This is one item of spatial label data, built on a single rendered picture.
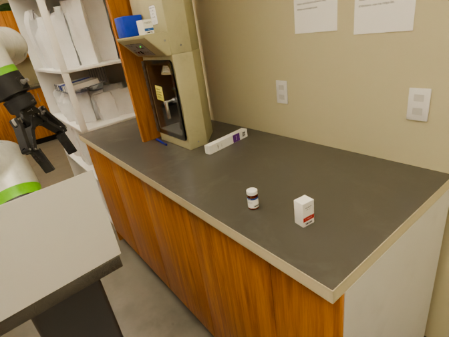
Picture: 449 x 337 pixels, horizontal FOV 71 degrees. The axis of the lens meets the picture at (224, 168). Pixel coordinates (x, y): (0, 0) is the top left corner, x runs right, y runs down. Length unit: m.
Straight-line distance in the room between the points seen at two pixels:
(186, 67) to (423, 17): 0.95
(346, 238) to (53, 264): 0.77
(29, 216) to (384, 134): 1.22
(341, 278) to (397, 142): 0.72
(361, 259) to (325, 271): 0.10
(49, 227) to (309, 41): 1.20
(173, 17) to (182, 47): 0.13
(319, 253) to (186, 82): 1.04
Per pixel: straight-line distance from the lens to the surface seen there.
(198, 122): 1.63
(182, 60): 1.56
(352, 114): 1.44
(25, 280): 0.95
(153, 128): 1.93
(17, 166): 1.05
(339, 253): 0.88
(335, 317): 0.90
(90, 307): 1.13
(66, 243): 0.93
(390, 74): 1.33
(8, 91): 1.02
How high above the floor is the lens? 1.51
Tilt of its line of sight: 25 degrees down
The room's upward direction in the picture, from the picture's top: 9 degrees counter-clockwise
